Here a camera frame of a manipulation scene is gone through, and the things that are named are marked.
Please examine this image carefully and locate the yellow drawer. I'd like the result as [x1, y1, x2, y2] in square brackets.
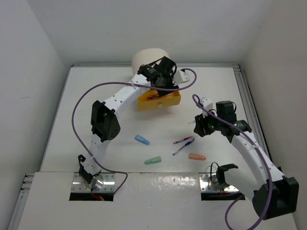
[137, 90, 181, 111]

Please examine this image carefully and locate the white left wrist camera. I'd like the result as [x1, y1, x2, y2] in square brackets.
[173, 70, 190, 86]

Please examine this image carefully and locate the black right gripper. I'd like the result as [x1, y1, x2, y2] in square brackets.
[193, 108, 223, 137]

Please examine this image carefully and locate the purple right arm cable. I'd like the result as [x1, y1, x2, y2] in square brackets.
[192, 93, 276, 230]

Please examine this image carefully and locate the green correction tape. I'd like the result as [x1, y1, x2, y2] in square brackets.
[144, 156, 162, 165]

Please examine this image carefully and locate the orange correction tape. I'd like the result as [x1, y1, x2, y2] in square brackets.
[189, 153, 206, 161]

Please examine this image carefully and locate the cream drawer cabinet shell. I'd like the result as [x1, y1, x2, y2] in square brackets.
[131, 48, 169, 74]

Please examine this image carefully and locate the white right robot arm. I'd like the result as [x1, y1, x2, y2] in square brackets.
[193, 95, 299, 220]

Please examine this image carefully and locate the red pen dark cap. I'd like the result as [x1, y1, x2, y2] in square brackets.
[147, 95, 159, 100]

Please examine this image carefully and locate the pink red gel pen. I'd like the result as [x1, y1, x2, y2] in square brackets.
[173, 136, 193, 144]

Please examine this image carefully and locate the blue correction tape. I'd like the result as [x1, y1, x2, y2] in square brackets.
[135, 135, 150, 146]

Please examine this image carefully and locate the white front shelf board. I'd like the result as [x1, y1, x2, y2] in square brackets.
[19, 172, 258, 230]

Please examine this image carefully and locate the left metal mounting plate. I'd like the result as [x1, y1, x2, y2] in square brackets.
[71, 173, 115, 193]

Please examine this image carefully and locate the blue gel pen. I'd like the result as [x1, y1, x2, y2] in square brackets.
[172, 138, 195, 156]

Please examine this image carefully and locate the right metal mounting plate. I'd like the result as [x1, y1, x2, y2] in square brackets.
[199, 173, 239, 194]

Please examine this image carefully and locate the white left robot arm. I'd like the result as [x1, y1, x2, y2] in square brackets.
[78, 57, 179, 184]

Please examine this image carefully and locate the metal mounting plate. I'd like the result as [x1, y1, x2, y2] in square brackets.
[199, 173, 239, 194]
[71, 173, 115, 193]

